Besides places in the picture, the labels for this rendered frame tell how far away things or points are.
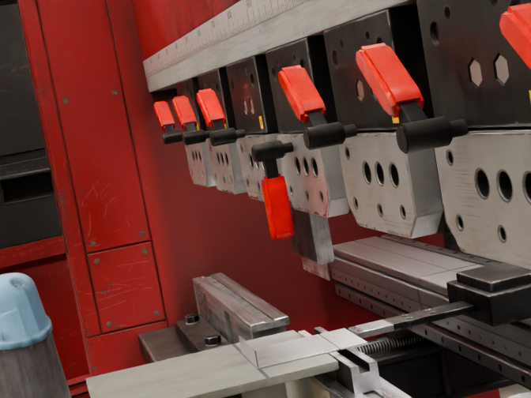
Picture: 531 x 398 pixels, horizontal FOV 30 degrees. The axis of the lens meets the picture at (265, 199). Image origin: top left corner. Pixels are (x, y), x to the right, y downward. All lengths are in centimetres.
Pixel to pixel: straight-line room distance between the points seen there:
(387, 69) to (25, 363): 33
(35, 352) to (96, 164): 124
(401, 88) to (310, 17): 27
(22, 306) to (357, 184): 28
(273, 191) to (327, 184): 9
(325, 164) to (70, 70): 113
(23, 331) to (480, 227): 33
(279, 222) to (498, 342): 44
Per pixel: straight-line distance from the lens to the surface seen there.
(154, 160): 197
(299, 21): 91
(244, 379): 108
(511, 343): 128
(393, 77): 63
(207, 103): 121
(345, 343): 115
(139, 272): 198
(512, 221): 58
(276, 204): 97
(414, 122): 60
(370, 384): 107
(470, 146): 61
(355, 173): 81
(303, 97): 81
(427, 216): 71
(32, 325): 74
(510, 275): 122
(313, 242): 111
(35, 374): 74
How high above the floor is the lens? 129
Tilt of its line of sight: 6 degrees down
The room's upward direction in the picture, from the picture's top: 10 degrees counter-clockwise
